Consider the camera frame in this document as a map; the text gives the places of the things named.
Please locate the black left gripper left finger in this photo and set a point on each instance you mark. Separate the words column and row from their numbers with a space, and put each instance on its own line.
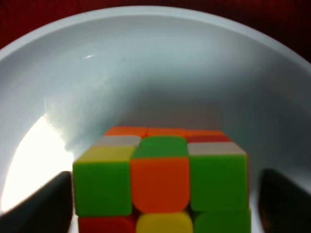
column 48, row 210

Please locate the multicolour puzzle cube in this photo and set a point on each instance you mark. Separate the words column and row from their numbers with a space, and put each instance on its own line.
column 162, row 180

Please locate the pink bowl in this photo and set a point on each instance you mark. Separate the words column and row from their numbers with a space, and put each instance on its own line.
column 63, row 85

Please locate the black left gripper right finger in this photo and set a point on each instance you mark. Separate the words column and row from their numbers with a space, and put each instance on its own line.
column 283, row 206

